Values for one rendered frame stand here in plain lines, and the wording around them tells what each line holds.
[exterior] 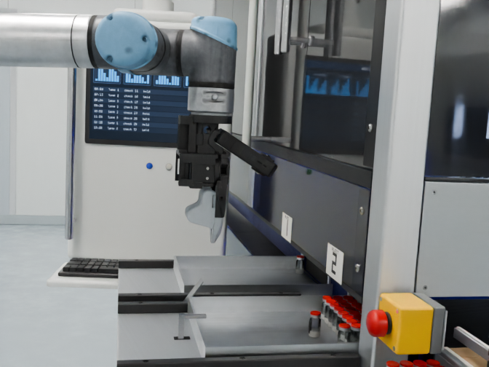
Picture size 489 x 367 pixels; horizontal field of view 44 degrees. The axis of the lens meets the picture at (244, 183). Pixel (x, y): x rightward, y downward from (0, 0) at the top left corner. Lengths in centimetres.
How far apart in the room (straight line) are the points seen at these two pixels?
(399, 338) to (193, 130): 44
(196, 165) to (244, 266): 68
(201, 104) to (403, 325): 45
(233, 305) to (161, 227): 70
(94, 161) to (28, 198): 468
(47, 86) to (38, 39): 558
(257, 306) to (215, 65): 55
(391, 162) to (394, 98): 10
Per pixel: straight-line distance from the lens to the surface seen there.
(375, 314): 92
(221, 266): 159
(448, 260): 103
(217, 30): 96
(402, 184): 96
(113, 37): 84
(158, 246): 192
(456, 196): 101
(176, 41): 97
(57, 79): 646
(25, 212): 660
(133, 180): 189
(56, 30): 89
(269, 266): 162
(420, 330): 93
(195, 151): 97
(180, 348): 109
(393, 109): 95
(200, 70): 96
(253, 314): 127
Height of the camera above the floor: 130
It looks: 7 degrees down
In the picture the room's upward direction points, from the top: 3 degrees clockwise
